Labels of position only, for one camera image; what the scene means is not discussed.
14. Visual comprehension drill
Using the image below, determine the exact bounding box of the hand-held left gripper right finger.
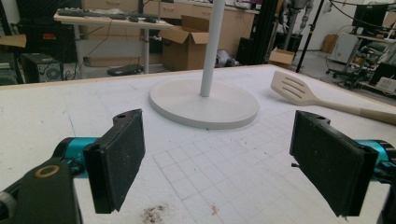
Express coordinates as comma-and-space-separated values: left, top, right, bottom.
289, 110, 396, 217

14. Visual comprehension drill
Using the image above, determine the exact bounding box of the black speaker cabinet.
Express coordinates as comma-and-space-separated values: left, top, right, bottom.
15, 0, 82, 63

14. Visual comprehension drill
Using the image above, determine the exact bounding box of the white stand with round base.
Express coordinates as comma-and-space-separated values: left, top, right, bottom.
148, 0, 261, 131

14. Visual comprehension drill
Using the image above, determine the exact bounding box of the beige slotted spatula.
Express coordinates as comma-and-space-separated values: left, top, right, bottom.
270, 70, 396, 127

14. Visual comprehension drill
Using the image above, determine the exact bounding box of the black computer tower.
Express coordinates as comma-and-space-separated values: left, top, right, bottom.
19, 52, 64, 84

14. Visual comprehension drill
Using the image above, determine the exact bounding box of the large open cardboard box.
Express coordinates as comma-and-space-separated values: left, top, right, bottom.
158, 14, 210, 72

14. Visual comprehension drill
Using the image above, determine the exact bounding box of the black keyboard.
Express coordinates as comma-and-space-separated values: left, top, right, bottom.
57, 8, 129, 21

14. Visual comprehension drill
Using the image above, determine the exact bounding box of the black monitor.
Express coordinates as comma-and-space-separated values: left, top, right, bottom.
352, 3, 389, 29

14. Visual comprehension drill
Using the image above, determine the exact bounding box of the small cardboard box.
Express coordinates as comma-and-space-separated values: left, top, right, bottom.
268, 47, 296, 70

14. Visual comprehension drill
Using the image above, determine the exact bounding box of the black tripod leg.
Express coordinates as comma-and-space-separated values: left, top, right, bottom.
295, 0, 326, 74

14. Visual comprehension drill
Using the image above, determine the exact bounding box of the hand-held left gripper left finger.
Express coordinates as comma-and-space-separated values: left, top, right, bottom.
51, 108, 147, 215

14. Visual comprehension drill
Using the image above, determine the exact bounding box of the black laptop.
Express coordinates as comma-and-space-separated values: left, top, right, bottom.
106, 64, 145, 77

